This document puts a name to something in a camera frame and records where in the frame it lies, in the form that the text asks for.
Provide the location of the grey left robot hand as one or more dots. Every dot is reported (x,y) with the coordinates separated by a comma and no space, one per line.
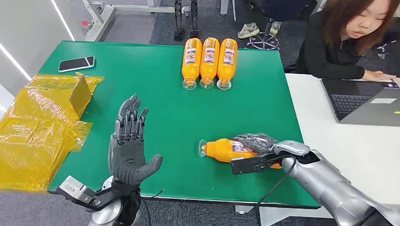
(127,156)

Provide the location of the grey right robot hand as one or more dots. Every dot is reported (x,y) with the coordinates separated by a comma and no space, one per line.
(257,141)

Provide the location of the orange juice bottle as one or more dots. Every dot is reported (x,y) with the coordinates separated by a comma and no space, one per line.
(191,63)
(209,62)
(220,150)
(227,62)

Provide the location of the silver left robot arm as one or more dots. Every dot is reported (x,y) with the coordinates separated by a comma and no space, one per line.
(104,219)

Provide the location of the green table mat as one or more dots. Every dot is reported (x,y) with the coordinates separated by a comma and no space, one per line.
(172,124)

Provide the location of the white table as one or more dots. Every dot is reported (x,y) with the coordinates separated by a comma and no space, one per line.
(336,148)

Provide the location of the cardboard box in yellow film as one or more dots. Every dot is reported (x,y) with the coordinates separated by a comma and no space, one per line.
(33,132)

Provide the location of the chrome star chair base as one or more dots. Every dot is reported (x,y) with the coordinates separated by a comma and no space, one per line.
(263,44)

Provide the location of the black smartphone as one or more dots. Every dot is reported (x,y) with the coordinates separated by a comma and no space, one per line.
(76,64)

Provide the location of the person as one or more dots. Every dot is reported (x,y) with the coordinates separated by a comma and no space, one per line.
(285,8)
(324,53)

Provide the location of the grey laptop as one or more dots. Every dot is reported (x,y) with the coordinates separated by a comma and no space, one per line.
(382,110)

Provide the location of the black humanoid robot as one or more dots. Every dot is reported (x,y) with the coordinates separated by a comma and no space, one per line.
(179,13)

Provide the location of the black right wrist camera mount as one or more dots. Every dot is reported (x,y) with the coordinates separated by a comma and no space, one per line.
(248,165)

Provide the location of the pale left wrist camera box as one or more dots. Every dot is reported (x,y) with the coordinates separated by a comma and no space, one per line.
(75,189)

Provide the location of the white gantry frame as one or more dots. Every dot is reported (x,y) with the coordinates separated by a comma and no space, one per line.
(100,28)

